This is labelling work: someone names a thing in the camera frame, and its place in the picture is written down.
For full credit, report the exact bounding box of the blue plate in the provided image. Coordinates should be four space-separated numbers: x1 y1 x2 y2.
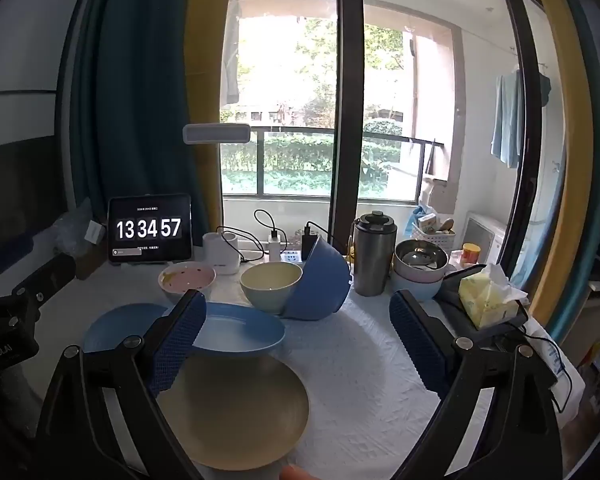
82 304 169 353
188 302 286 358

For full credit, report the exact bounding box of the pink strawberry bowl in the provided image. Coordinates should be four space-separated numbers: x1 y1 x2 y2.
158 261 216 304

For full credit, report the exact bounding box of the cream yellow bowl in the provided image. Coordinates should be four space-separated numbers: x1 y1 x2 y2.
239 261 303 315

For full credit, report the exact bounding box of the large blue bowl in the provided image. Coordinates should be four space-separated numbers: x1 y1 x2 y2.
282 237 352 321

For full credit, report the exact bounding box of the person right hand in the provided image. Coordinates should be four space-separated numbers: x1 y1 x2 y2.
279 465 320 480

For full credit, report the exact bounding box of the light blue bowl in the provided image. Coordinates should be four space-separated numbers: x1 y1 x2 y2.
390 271 442 302

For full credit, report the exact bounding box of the white tablecloth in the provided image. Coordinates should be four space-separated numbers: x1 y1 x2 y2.
26 259 586 480

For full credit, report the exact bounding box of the white power strip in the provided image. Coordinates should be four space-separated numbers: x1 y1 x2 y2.
240 249 302 264

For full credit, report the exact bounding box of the tablet showing clock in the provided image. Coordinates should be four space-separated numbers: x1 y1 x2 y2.
107 194 193 264

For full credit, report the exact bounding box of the beige plate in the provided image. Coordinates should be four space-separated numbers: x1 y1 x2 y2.
157 356 310 471

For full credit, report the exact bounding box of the yellow red jar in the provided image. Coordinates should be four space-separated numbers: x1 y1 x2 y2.
460 243 481 266

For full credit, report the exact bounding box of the cardboard box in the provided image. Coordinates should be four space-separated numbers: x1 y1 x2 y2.
74 246 107 281

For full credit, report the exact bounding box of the white plastic basket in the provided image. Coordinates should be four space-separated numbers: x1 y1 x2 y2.
412 224 455 254

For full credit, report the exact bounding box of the white charger plug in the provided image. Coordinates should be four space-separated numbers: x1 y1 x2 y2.
268 229 282 262

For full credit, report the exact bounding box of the steel tumbler with lid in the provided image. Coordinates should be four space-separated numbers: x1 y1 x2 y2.
353 210 398 297

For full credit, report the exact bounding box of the small white box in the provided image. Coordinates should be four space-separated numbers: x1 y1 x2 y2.
84 220 106 246

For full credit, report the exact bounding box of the black charger plug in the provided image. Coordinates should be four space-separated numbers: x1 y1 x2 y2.
301 223 318 261

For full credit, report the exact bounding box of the teal curtain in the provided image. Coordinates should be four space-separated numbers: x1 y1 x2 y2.
69 0 209 245

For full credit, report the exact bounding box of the hanging light blue towel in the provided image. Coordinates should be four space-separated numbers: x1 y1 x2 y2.
491 70 524 169

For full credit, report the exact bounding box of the yellow curtain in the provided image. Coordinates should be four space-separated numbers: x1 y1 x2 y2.
183 0 230 233

